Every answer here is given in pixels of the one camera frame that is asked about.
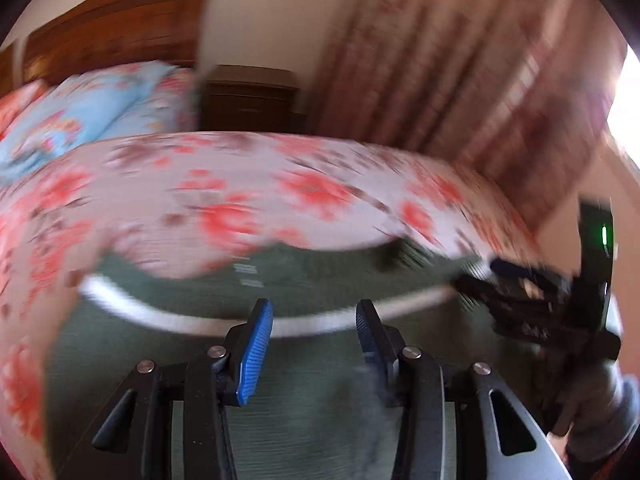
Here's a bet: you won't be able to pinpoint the light blue floral folded quilt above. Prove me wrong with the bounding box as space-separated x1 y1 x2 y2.
1 61 196 186

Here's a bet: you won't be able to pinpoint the small wooden headboard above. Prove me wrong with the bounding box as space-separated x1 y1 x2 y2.
0 42 15 98

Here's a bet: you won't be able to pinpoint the window with grille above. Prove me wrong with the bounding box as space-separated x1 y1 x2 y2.
608 46 640 167

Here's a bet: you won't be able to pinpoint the dark wooden nightstand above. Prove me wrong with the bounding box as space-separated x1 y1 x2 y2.
198 64 300 133

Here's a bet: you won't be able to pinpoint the pink floral curtain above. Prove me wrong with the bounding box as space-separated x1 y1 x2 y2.
308 0 627 230

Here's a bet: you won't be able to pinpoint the pink floral pillow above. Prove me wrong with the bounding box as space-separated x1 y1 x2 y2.
0 79 49 138

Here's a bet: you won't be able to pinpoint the green knit sweater white sleeves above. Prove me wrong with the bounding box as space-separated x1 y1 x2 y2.
41 238 551 480

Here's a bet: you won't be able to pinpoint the large wooden headboard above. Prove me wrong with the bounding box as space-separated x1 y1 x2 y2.
22 0 205 84

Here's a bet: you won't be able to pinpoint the right hand grey glove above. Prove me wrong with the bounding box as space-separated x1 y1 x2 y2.
550 362 639 463

